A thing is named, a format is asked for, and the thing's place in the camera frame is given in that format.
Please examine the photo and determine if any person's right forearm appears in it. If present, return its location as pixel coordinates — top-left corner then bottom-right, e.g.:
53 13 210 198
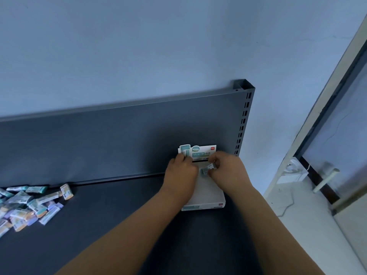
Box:
226 186 326 275

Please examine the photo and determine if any white door handle bar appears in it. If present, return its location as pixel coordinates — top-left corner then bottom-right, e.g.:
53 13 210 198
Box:
312 168 340 194

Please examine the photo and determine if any person's right hand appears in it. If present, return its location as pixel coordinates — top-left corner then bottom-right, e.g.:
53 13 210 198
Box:
207 150 255 197

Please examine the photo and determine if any pile of small erasers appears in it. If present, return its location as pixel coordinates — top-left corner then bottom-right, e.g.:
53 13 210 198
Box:
0 183 74 239

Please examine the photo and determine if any person's left forearm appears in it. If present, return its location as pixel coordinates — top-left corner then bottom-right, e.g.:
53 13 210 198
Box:
56 186 195 275

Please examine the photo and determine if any glass door with dark frame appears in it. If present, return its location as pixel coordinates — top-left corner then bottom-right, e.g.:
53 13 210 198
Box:
295 45 367 215

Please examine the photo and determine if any person's left hand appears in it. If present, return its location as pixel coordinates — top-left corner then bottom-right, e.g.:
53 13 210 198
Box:
161 153 200 202

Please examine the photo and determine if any white door frame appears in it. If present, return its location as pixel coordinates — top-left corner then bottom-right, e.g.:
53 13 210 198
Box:
263 14 367 201

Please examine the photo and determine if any green eraser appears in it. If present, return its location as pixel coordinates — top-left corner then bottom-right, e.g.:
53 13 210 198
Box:
200 164 216 177

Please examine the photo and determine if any white box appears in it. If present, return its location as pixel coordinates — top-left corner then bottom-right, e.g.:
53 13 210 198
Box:
177 144 226 212

